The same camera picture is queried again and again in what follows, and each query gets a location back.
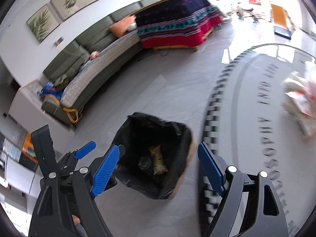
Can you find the black trash bag bin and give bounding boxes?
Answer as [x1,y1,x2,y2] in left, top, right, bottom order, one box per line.
[113,112,193,199]

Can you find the blue clothes on sofa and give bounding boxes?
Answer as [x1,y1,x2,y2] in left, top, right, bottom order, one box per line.
[37,81,63,100]

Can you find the green grey sofa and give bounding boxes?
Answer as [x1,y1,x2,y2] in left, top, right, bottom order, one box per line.
[41,0,160,126]

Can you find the white red plastic bag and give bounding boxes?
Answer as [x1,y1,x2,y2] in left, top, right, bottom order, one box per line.
[282,61,315,140]

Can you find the orange cushion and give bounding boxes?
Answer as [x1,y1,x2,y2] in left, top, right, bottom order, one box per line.
[109,16,135,38]

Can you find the table with patterned blanket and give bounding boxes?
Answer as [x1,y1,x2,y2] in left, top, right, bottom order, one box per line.
[135,0,222,49]

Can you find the yellow children slide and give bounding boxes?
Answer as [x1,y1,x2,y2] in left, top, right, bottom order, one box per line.
[271,4,296,40]

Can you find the toy ride-on airplane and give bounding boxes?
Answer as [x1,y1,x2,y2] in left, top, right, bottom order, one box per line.
[235,3,265,22]

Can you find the palm leaf wall painting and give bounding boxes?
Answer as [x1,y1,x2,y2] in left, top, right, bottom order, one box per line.
[26,5,60,43]

